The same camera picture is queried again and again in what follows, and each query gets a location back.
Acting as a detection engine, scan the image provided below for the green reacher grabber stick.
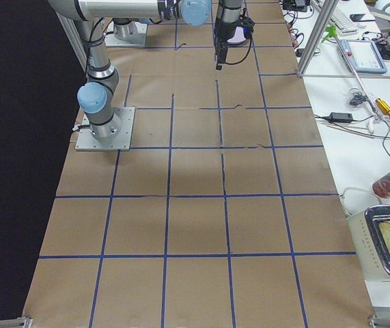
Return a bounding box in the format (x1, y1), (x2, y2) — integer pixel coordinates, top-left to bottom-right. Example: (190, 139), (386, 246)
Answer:
(322, 25), (383, 135)

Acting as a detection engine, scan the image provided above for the teach pendant tablet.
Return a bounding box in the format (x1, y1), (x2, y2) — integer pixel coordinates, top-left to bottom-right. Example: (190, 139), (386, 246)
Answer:
(339, 39), (387, 74)

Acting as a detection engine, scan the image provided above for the black power adapter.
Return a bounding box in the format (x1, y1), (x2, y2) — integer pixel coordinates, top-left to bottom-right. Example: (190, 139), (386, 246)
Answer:
(329, 112), (354, 124)

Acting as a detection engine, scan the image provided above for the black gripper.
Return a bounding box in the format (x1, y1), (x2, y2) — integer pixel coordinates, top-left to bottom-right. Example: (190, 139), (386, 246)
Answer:
(214, 29), (231, 70)

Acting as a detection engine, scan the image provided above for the silver toaster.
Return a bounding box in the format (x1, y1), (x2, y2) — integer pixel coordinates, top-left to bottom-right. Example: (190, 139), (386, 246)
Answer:
(347, 205), (390, 282)

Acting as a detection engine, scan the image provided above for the yellow tool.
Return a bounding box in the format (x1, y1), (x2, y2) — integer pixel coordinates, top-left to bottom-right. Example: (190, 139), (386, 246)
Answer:
(375, 98), (390, 117)

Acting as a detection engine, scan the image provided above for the aluminium frame post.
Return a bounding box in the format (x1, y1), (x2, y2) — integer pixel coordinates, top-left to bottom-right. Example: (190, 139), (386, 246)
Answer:
(296, 0), (338, 77)

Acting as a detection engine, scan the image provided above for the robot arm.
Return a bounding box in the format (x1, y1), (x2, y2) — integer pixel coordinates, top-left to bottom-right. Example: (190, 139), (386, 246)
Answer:
(49, 1), (211, 141)
(107, 1), (253, 70)

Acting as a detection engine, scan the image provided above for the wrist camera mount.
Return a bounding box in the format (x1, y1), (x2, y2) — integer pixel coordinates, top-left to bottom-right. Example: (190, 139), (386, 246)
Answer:
(240, 17), (255, 40)

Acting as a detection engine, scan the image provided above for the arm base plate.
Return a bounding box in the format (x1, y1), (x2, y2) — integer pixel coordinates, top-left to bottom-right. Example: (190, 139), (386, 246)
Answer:
(75, 107), (135, 151)
(105, 22), (148, 48)

